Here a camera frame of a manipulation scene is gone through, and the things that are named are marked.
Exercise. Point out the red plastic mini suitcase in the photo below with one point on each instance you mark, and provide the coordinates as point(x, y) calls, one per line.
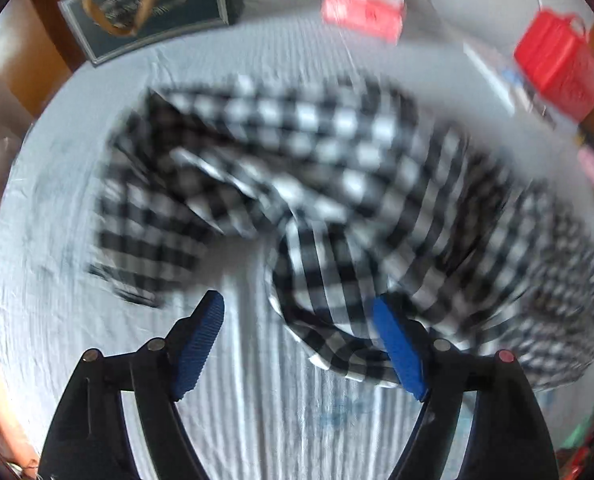
point(555, 56)

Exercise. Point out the dark green gift bag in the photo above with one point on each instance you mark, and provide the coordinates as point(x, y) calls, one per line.
point(106, 29)

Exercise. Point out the light blue striped bedsheet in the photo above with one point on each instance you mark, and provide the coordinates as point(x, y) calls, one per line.
point(261, 409)

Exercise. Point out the red tissue pack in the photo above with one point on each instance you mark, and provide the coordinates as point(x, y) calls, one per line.
point(383, 19)

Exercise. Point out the black white checkered garment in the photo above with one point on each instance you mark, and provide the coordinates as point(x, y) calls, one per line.
point(363, 193)

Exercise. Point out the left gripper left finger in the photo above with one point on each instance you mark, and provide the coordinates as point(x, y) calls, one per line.
point(89, 436)

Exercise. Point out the clear plastic document bag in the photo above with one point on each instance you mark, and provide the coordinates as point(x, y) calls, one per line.
point(508, 83)

